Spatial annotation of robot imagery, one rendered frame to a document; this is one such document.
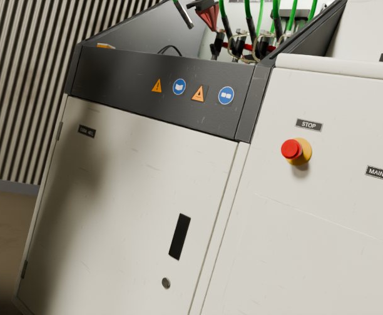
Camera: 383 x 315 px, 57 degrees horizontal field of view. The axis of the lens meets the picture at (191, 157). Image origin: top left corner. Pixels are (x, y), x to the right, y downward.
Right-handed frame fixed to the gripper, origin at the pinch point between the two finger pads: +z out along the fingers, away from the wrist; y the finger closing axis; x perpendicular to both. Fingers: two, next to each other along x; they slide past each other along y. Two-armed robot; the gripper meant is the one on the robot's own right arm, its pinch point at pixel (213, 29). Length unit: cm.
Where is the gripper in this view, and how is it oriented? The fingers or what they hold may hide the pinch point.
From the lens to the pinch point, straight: 114.5
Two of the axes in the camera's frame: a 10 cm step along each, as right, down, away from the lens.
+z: 3.2, 8.3, 4.5
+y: 7.4, -5.2, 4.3
